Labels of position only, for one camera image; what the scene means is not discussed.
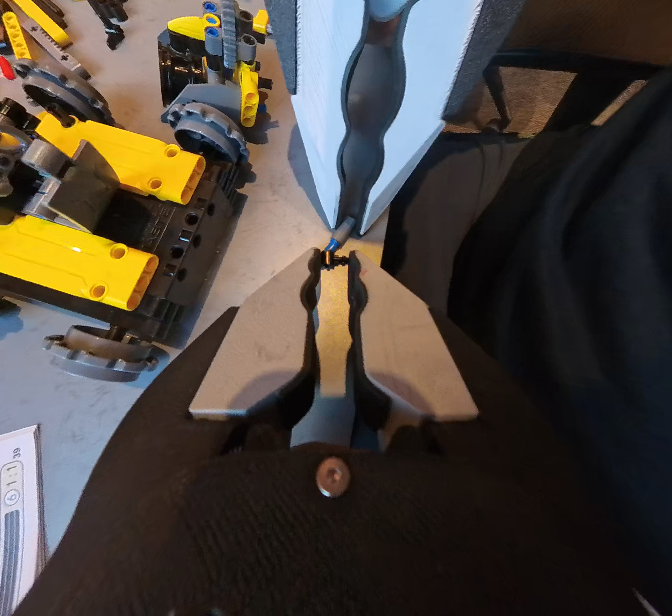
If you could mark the small gear wheel assembly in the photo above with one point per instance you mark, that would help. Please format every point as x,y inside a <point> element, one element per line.
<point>210,117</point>

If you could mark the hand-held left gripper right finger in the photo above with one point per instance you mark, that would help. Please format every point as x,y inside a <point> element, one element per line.
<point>409,358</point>

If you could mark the blue pin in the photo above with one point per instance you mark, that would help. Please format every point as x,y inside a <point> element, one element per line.
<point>332,246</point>

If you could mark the grey axle connector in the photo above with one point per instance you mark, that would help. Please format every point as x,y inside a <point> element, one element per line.
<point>345,230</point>

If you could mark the person's grey trousers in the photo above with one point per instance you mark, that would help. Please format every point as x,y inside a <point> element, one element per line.
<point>446,206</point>

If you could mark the black office chair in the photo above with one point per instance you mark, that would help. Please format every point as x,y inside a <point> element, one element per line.
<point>496,101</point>

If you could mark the black triple connector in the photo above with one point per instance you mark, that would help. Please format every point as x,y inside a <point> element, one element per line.
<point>110,4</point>

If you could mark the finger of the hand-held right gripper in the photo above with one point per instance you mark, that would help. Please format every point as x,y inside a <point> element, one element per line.
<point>320,75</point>
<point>430,75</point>

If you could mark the white instruction booklet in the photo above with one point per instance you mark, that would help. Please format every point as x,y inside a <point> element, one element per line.
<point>21,521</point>

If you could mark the black T connector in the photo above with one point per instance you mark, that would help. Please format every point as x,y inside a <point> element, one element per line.
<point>114,37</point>

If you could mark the black yellow toy vehicle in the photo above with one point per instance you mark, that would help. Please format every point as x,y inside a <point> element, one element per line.
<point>115,164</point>

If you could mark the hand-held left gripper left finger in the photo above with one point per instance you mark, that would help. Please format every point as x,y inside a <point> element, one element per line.
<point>262,353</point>

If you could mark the black pin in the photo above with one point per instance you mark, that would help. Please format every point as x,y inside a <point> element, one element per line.
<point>335,259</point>

